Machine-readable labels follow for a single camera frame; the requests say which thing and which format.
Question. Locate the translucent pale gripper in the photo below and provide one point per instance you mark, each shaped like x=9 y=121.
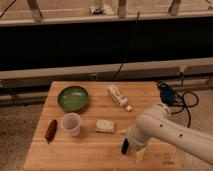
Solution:
x=139 y=155

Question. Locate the dark red chili pepper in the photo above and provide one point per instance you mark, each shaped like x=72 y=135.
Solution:
x=51 y=131

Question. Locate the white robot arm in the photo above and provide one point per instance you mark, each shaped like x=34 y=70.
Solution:
x=154 y=123

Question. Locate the green bowl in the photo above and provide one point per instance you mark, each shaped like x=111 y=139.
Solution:
x=73 y=98

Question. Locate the translucent plastic cup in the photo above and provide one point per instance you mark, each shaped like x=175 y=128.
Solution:
x=71 y=123

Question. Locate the white folded cloth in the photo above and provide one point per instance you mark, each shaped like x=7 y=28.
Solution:
x=106 y=126

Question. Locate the black eraser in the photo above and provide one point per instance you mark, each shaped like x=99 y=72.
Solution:
x=125 y=147

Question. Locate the white plastic bottle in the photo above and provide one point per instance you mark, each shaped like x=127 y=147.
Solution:
x=119 y=97

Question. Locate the blue power adapter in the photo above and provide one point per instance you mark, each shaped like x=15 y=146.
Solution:
x=167 y=95

